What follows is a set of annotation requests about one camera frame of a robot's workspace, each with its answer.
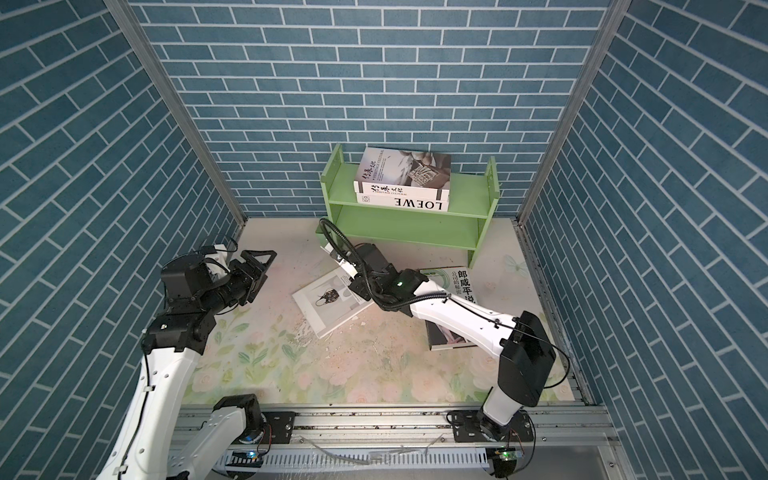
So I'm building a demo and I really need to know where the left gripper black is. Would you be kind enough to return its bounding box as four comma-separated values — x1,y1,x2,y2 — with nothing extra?
197,249,275,318

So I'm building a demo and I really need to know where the white Loewe Foundation book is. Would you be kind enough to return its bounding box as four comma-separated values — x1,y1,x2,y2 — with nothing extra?
353,181,450,212

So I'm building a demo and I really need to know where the white-backed heritage culture book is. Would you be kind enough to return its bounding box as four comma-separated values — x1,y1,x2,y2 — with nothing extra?
354,147,452,200

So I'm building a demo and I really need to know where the white booklet with brown bars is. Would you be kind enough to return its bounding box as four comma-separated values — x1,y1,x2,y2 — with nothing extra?
323,243,357,278

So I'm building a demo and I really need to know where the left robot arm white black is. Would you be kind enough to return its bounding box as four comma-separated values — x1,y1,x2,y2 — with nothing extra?
99,250,277,479

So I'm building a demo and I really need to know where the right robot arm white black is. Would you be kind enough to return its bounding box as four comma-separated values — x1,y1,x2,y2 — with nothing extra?
334,243,556,440

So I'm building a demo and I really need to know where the white magazine with handbag photo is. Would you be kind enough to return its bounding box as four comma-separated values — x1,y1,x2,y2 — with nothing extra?
292,268,373,338

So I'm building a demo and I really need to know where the Chinese book with man portrait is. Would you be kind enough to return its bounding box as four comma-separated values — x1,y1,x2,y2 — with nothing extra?
420,267,476,351

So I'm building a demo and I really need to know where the green two-tier shelf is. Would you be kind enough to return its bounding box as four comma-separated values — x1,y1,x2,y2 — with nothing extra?
320,144,501,266

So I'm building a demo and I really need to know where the left circuit board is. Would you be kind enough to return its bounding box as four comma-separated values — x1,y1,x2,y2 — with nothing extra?
225,450,264,471

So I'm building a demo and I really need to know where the circuit board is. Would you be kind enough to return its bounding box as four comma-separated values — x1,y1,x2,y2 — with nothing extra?
486,447,523,470
225,450,264,471

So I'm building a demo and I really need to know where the right circuit board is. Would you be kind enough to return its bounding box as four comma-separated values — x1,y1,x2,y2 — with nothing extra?
486,447,523,470

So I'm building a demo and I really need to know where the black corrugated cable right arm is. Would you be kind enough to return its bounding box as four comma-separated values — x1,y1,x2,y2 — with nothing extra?
317,217,451,312

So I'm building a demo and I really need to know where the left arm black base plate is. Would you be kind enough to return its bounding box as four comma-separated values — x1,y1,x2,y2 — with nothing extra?
233,411,297,447

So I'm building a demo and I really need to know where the aluminium front rail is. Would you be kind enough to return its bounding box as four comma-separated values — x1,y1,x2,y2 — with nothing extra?
122,404,625,450

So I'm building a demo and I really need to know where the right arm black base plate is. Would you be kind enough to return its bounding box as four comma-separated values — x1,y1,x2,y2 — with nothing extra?
445,409,535,443

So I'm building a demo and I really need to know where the white slotted cable duct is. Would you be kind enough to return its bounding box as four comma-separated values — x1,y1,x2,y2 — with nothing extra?
212,447,489,474

